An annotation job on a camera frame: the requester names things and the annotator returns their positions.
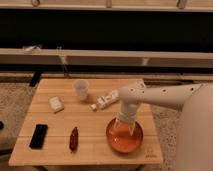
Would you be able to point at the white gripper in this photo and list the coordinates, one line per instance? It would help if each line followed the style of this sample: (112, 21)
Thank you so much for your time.
(127, 114)

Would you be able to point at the orange ceramic bowl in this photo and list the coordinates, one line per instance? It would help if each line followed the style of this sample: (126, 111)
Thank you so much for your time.
(120, 139)

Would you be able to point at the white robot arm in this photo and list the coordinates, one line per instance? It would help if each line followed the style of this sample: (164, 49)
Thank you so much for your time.
(194, 150)

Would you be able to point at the white tube bottle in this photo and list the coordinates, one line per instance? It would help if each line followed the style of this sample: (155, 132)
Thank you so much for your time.
(105, 100)

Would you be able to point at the red chili pepper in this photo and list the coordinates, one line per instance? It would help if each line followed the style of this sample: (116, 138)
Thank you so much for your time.
(74, 140)

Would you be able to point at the clear plastic cup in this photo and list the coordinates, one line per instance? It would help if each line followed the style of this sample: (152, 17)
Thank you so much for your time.
(81, 88)

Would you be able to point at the small white box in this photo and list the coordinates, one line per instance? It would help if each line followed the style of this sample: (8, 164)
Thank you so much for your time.
(56, 104)

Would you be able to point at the black rectangular remote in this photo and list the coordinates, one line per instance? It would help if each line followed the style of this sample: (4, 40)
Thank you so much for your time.
(38, 136)

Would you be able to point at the grey horizontal rail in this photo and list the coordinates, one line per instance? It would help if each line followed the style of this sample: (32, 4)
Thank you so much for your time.
(108, 58)

